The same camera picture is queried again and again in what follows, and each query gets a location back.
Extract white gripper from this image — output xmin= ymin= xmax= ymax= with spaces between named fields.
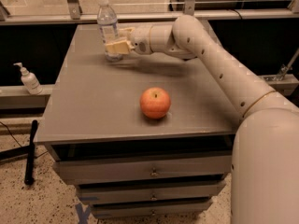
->
xmin=105 ymin=26 xmax=152 ymax=54

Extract clear plastic water bottle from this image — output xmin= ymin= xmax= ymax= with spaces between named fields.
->
xmin=96 ymin=0 xmax=123 ymax=63

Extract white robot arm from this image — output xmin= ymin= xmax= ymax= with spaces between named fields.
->
xmin=106 ymin=15 xmax=299 ymax=224

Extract white pump dispenser bottle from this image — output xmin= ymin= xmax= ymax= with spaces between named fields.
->
xmin=15 ymin=63 xmax=42 ymax=95

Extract red apple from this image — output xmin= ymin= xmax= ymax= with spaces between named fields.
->
xmin=139 ymin=87 xmax=171 ymax=119

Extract grey drawer cabinet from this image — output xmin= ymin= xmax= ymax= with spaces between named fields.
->
xmin=34 ymin=20 xmax=250 ymax=220

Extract top grey drawer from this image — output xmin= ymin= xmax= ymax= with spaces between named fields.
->
xmin=53 ymin=151 xmax=231 ymax=185

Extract grey drawer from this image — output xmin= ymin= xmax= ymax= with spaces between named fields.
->
xmin=77 ymin=180 xmax=225 ymax=204
xmin=91 ymin=197 xmax=212 ymax=219
xmin=53 ymin=151 xmax=231 ymax=185

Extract middle grey drawer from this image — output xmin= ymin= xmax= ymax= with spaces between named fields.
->
xmin=77 ymin=180 xmax=225 ymax=204

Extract black stand leg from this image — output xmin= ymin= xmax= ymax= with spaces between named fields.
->
xmin=24 ymin=120 xmax=38 ymax=186

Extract bottom grey drawer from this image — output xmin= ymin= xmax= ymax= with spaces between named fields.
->
xmin=91 ymin=197 xmax=212 ymax=219

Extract metal railing frame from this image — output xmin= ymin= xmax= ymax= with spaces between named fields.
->
xmin=0 ymin=0 xmax=299 ymax=25

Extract metal bracket clamp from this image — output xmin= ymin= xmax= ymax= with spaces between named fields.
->
xmin=263 ymin=48 xmax=299 ymax=81

